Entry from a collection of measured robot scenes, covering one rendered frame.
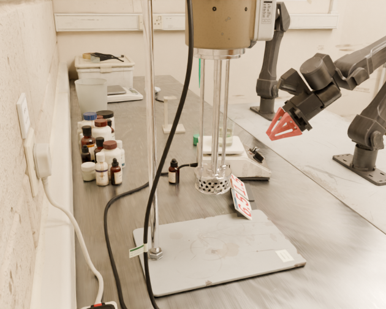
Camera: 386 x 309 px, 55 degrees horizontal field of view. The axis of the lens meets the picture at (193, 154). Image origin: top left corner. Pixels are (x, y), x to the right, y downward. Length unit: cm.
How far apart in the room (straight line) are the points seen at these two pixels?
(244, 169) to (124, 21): 155
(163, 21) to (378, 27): 167
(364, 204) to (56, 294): 74
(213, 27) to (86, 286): 47
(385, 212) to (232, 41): 60
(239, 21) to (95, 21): 184
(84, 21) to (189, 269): 187
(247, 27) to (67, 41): 190
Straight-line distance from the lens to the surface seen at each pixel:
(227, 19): 56
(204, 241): 77
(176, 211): 88
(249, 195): 95
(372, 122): 112
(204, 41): 57
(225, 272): 70
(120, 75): 206
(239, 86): 270
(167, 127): 141
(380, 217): 97
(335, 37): 304
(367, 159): 116
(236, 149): 100
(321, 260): 78
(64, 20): 235
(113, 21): 237
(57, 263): 59
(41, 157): 61
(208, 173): 66
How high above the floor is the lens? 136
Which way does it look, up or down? 23 degrees down
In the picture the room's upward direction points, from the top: 1 degrees clockwise
